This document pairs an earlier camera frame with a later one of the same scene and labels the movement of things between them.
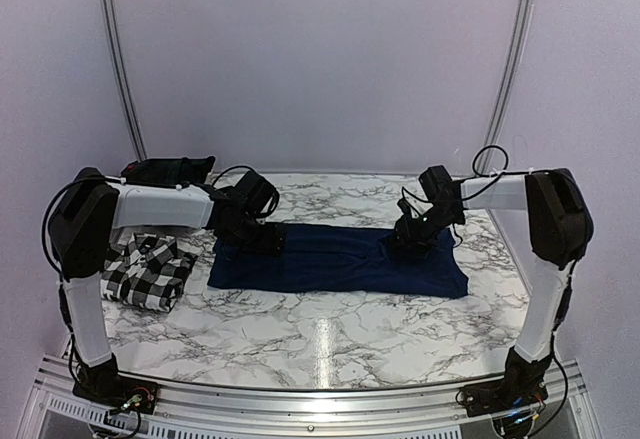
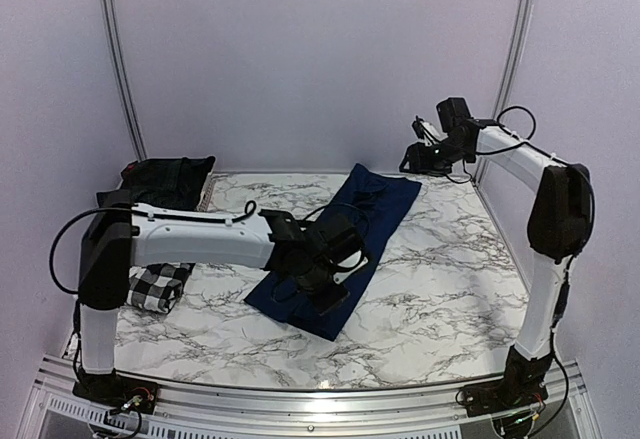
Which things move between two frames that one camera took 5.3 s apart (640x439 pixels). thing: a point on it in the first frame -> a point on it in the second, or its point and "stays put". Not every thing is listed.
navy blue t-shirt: (342, 259) -> (385, 199)
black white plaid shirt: (150, 271) stays put
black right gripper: (407, 235) -> (419, 162)
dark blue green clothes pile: (168, 171) stays put
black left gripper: (264, 245) -> (324, 303)
